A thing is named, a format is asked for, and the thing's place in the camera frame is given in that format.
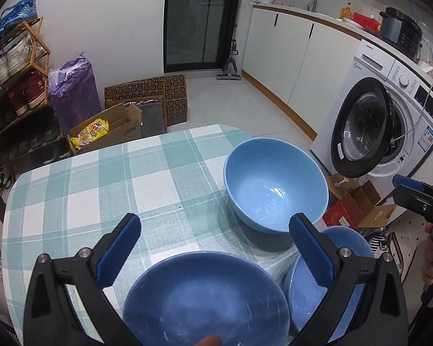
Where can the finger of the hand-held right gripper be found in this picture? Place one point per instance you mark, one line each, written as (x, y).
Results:
(418, 205)
(407, 181)

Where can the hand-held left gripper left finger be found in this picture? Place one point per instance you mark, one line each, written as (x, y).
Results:
(119, 252)

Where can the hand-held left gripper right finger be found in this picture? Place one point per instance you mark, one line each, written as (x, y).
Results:
(310, 248)

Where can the light blue bowl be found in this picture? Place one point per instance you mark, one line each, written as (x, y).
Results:
(274, 183)

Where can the dark blue bowl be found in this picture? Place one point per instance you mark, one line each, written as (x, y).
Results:
(202, 295)

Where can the person's right hand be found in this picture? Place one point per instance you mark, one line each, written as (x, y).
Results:
(431, 270)

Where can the person's left hand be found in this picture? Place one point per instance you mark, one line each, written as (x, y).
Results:
(209, 341)

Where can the open red cardboard box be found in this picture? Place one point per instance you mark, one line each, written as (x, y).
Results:
(350, 209)

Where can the teal checked tablecloth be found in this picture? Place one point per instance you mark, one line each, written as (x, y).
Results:
(130, 180)

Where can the white washing machine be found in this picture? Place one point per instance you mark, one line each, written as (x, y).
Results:
(389, 90)

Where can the yellow snack packet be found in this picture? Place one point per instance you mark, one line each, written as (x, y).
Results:
(92, 131)

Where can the open brown cardboard box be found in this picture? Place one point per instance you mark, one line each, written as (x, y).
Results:
(126, 126)

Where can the grey doormat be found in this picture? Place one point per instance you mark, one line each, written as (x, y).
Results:
(153, 117)

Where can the black pressure cooker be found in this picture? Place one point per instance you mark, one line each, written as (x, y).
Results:
(398, 30)

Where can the purple plastic bag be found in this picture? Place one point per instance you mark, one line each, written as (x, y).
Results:
(75, 97)

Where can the patterned brown cardboard box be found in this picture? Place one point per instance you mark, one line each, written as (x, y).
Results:
(133, 92)

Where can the white kitchen cabinet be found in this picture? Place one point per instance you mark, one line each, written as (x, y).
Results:
(303, 54)

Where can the brown patterned doormat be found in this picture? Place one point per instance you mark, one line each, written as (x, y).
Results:
(176, 97)

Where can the yellow bottle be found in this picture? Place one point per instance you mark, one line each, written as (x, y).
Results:
(345, 12)

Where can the grey stick vacuum cleaner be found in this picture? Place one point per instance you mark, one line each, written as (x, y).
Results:
(231, 68)

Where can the wooden shoe rack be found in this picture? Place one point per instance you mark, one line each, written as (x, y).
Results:
(39, 57)

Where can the rows of assorted shoes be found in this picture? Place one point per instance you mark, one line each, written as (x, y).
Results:
(14, 61)

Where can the black framed glass door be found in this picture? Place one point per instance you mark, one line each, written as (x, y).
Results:
(198, 18)

